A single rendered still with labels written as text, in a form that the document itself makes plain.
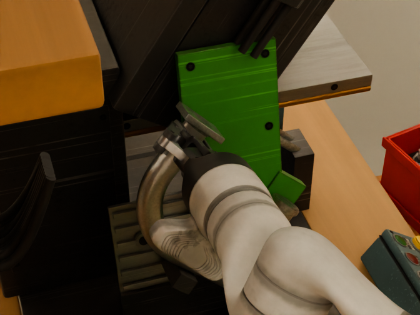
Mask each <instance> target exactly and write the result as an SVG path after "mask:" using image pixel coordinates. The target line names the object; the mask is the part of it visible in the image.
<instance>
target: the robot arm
mask: <svg viewBox="0 0 420 315"><path fill-rule="evenodd" d="M153 149H154V150H155V151H156V152H157V153H159V154H162V153H163V154H165V155H167V154H168V152H170V153H171V154H173V155H174V158H173V161H174V162H175V163H176V165H177V166H178V168H179V169H180V170H181V176H182V177H183V181H182V198H183V201H184V203H185V205H186V207H187V209H188V211H189V212H190V214H191V217H189V218H187V219H160V220H158V221H156V222H155V223H154V224H153V225H152V226H151V228H150V230H149V235H150V237H151V240H152V242H153V244H154V245H155V246H156V247H157V248H158V249H160V250H161V251H162V252H164V253H166V254H168V255H170V256H172V258H175V259H177V260H178V261H180V263H183V264H184V265H186V266H187V267H189V268H191V269H192V270H194V271H196V272H197V273H199V274H200V275H202V276H204V277H205V278H207V279H209V280H212V281H219V280H221V279H222V280H223V284H224V293H225V297H226V304H227V309H228V312H229V315H328V313H329V311H330V309H331V307H332V306H333V305H335V307H336V308H337V310H338V311H339V312H340V314H341V315H412V314H410V313H408V312H407V311H405V310H403V309H402V308H400V307H399V306H398V305H397V304H395V303H394V302H392V301H391V300H390V299H389V298H388V297H387V296H386V295H385V294H383V293H382V292H381V291H380V290H379V289H378V288H377V287H376V286H375V285H374V284H373V283H372V282H370V281H369V280H368V279H367V278H366V277H365V276H364V275H363V274H362V273H361V272H360V271H359V270H358V269H357V268H356V267H355V265H354V264H353V263H352V262H351V261H350V260H349V259H348V258H347V257H346V256H345V255H344V254H343V253H342V252H341V251H340V250H339V249H338V248H337V247H336V246H335V245H334V244H333V243H332V242H331V241H329V240H328V239H326V238H325V237H324V236H322V235H321V234H319V233H317V232H315V231H313V230H310V229H308V228H305V227H298V226H291V224H290V222H289V221H288V219H287V218H286V217H285V215H284V214H283V213H282V212H281V210H280V209H279V208H278V207H277V205H276V204H275V202H274V201H273V199H272V196H271V194H270V192H269V191H268V189H267V187H266V186H265V185H264V184H263V182H262V181H261V180H260V179H259V177H258V176H257V174H256V173H255V172H254V171H253V169H252V168H251V167H250V165H249V164H248V163H247V162H246V161H245V160H244V159H243V158H242V157H240V156H238V155H236V154H233V153H230V152H217V151H213V150H212V148H211V147H210V145H209V144H208V142H207V141H206V140H205V139H204V141H203V142H202V141H201V140H199V139H198V138H196V137H194V136H192V135H190V133H189V132H188V131H187V129H186V128H185V127H184V126H183V124H182V123H181V122H180V121H178V120H177V119H176V120H175V121H174V122H173V121H172V122H171V123H170V124H169V126H168V127H167V128H166V129H165V130H164V133H163V134H162V135H161V137H160V138H159V139H158V140H157V141H156V143H155V144H154V146H153Z"/></svg>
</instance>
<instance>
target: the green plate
mask: <svg viewBox="0 0 420 315"><path fill-rule="evenodd" d="M258 42H259V41H257V42H253V43H252V45H251V47H250V48H249V49H248V50H247V52H246V54H242V53H241V52H239V50H238V49H239V47H240V46H241V44H240V45H236V44H235V43H234V42H230V43H226V44H218V45H214V46H208V47H200V48H196V49H190V50H185V51H178V52H175V61H176V74H177V86H178V93H179V101H181V102H182V103H183V104H185V105H186V106H187V107H189V108H191V109H192V110H193V111H195V112H196V113H198V114H199V115H200V116H202V117H203V118H204V119H206V120H208V121H209V122H210V123H212V124H213V125H215V126H216V127H217V129H218V130H219V132H220V133H221V134H222V135H223V137H224V138H225V140H224V142H223V143H222V144H219V143H218V142H217V141H215V140H214V139H212V138H211V137H206V138H205V140H206V141H207V143H208V144H209V145H210V147H211V148H212V150H213V151H217V152H228V153H233V154H236V155H238V156H240V157H242V158H243V159H244V160H245V161H246V162H247V163H248V164H249V165H250V167H251V168H252V169H253V171H254V172H255V173H256V174H257V176H258V177H259V179H260V180H261V181H262V182H263V184H264V185H265V186H266V187H268V186H269V184H270V182H271V181H272V180H273V178H274V177H275V175H276V174H277V173H278V171H281V172H282V164H281V137H280V123H279V97H278V70H277V57H276V38H275V37H274V36H272V38H271V39H270V41H269V42H268V43H267V45H266V47H265V48H264V49H263V51H262V52H261V54H260V55H259V57H258V58H257V59H254V58H253V57H251V55H250V54H251V52H252V51H253V49H254V48H255V47H256V45H257V43H258Z"/></svg>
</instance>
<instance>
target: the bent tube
mask: <svg viewBox="0 0 420 315"><path fill-rule="evenodd" d="M176 107H177V109H178V111H179V112H180V113H181V115H182V116H183V118H184V119H185V121H184V122H183V126H184V127H185V128H186V129H187V131H188V132H189V133H190V135H192V136H194V137H196V138H198V139H199V140H201V141H202V142H203V141H204V139H205V138H206V137H211V138H212V139H214V140H215V141H217V142H218V143H219V144H222V143H223V142H224V140H225V138H224V137H223V135H222V134H221V133H220V132H219V130H218V129H217V127H216V126H215V125H213V124H212V123H210V122H209V121H208V120H206V119H204V118H203V117H202V116H200V115H199V114H198V113H196V112H195V111H193V110H192V109H191V108H189V107H187V106H186V105H185V104H183V103H182V102H181V101H179V102H178V103H177V105H176ZM173 158H174V155H173V154H171V153H170V152H168V154H167V155H165V154H163V153H162V154H158V155H157V156H156V157H155V158H154V160H153V161H152V163H151V164H150V165H149V167H148V168H147V170H146V172H145V173H144V176H143V177H142V180H141V183H140V185H139V189H138V192H137V200H136V214H137V221H138V224H139V228H140V230H141V232H142V235H143V236H144V238H145V240H146V242H147V243H148V244H149V246H150V247H151V248H152V249H153V250H154V251H155V252H156V253H157V254H158V255H160V256H161V257H162V258H164V259H165V260H167V261H169V262H170V263H173V264H175V265H177V266H179V267H181V268H183V269H185V270H187V271H190V272H192V273H194V274H196V275H198V276H201V277H202V278H204V279H207V278H205V277H204V276H202V275H200V274H199V273H197V272H196V271H194V270H192V269H191V268H189V267H187V266H186V265H184V264H183V263H181V262H180V261H178V260H177V259H175V258H174V257H172V256H170V255H168V254H166V253H165V252H162V251H161V250H160V249H158V248H157V247H156V246H155V245H154V244H153V242H152V240H151V237H150V235H149V230H150V228H151V226H152V225H153V224H154V223H155V222H156V221H158V220H160V219H164V216H163V199H164V195H165V192H166V189H167V188H168V186H169V183H170V182H171V181H172V179H173V178H174V176H175V175H176V174H177V173H178V172H179V170H180V169H179V168H178V166H177V165H176V163H175V162H174V161H173ZM207 280H208V281H211V282H213V283H215V284H217V285H220V286H222V287H224V284H223V279H221V280H219V281H212V280H209V279H207Z"/></svg>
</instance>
